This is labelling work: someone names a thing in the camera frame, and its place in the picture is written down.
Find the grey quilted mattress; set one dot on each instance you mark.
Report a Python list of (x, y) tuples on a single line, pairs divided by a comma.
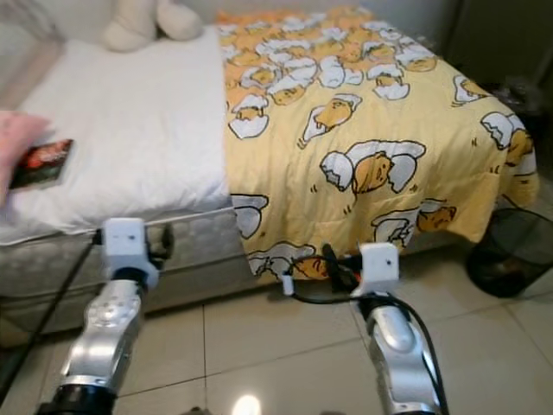
[(69, 255)]

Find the cream plush toy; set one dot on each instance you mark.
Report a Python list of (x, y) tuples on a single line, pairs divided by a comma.
[(134, 26)]

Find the yellow egg-print blanket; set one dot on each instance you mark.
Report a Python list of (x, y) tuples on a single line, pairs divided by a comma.
[(363, 104)]

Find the black mesh waste bin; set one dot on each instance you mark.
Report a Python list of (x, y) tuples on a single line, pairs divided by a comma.
[(510, 255)]

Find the white quilted bed sheet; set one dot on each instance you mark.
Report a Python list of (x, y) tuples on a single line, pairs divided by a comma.
[(138, 121)]

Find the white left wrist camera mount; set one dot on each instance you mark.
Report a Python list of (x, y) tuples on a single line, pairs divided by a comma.
[(125, 242)]

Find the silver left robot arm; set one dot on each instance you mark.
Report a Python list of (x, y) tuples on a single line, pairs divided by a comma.
[(108, 328)]

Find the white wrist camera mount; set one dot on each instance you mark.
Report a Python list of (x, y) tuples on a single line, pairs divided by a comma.
[(376, 268), (125, 242)]

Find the pink cartoon pillow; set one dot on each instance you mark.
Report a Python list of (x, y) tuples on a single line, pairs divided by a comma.
[(13, 147)]

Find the grey lettered wall panel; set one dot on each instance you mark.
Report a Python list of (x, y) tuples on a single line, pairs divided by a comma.
[(22, 17)]

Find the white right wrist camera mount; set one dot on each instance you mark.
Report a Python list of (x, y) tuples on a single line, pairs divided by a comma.
[(376, 268)]

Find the dark cabinet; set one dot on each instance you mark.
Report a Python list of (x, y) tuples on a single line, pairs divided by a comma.
[(497, 39)]

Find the beige padded bed rail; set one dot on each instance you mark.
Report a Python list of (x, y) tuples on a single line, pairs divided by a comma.
[(22, 78)]

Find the dark red-green paperback book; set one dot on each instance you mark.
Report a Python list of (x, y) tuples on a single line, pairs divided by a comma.
[(45, 162)]

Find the grey bed base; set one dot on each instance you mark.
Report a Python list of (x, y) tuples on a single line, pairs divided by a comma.
[(69, 304)]

